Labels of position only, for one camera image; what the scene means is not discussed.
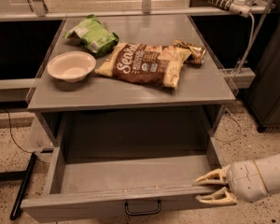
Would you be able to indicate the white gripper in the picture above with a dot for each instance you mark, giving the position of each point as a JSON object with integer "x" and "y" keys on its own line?
{"x": 243, "y": 180}

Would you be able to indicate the grey top drawer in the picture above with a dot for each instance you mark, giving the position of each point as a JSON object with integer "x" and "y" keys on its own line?
{"x": 127, "y": 163}

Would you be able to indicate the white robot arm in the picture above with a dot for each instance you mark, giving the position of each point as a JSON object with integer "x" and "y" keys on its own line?
{"x": 269, "y": 169}

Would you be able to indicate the grey drawer cabinet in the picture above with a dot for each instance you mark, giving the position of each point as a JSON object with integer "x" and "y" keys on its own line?
{"x": 197, "y": 86}

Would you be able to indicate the dark cabinet at right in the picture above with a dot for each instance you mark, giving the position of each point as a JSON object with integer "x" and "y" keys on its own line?
{"x": 263, "y": 96}

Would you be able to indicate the small gold snack bag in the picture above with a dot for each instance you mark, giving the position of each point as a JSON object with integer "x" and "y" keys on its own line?
{"x": 196, "y": 52}

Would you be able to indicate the brown chip bag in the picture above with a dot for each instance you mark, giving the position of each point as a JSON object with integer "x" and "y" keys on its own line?
{"x": 145, "y": 64}

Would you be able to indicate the white power strip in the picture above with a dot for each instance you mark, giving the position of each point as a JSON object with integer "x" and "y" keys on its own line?
{"x": 238, "y": 7}

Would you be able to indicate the white bowl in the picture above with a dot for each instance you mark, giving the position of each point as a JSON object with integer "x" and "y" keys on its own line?
{"x": 71, "y": 66}

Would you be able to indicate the green snack bag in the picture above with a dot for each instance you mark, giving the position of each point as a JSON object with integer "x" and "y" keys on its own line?
{"x": 96, "y": 38}

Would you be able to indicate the black metal stand leg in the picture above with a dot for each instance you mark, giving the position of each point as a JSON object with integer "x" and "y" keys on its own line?
{"x": 24, "y": 177}

